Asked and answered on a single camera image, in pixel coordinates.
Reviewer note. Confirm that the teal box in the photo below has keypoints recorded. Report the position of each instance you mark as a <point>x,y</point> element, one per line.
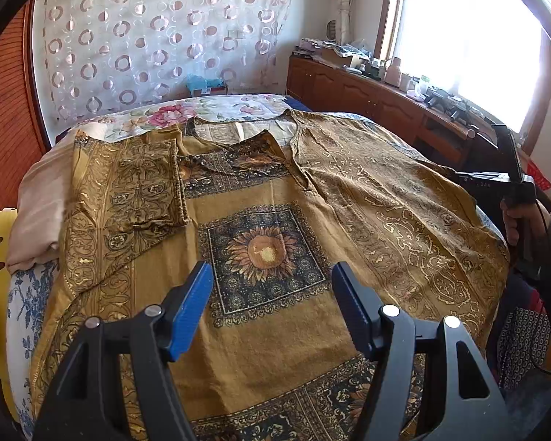
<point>206,85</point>

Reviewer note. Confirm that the wooden post with knob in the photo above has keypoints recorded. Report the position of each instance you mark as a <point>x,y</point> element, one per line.
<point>472,133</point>

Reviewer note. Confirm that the dark dotted cloth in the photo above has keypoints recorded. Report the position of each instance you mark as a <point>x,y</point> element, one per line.
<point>521,349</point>

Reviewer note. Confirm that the window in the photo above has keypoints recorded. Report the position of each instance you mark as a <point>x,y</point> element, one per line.
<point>463,23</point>

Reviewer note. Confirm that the pink thermos jug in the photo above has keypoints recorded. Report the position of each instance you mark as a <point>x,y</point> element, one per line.
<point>392,73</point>

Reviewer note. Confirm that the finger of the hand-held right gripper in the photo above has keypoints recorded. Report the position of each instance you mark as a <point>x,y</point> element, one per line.
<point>482,177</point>

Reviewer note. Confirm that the brown ribbed wooden panel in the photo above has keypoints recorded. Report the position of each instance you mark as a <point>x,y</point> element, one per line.
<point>9,124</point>

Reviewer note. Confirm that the pink floral quilt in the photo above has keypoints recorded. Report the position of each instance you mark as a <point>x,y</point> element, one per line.
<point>165,112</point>

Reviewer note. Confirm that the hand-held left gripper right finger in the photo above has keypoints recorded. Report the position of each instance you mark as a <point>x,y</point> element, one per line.
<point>351,312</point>

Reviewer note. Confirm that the floral window curtain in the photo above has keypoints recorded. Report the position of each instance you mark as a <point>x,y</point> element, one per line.
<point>351,4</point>

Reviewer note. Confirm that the patterned cloth on cabinet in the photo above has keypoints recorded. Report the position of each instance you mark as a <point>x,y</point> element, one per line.
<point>330,46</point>

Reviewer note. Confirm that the white plastic jar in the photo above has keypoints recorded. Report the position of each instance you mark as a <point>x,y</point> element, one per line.
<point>421,87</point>

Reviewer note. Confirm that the mustard patterned shirt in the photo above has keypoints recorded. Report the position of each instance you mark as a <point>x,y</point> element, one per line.
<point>266,183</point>

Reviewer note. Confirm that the wooden cabinet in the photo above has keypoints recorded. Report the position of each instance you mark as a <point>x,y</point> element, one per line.
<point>349,89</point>

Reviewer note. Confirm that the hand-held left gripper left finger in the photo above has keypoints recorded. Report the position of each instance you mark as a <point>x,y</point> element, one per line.
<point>190,312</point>

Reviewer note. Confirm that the sheer circle-patterned curtain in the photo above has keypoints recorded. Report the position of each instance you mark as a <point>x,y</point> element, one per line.
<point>156,32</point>

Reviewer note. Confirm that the person's right hand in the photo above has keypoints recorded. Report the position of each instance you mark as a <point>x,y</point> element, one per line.
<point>514,227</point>

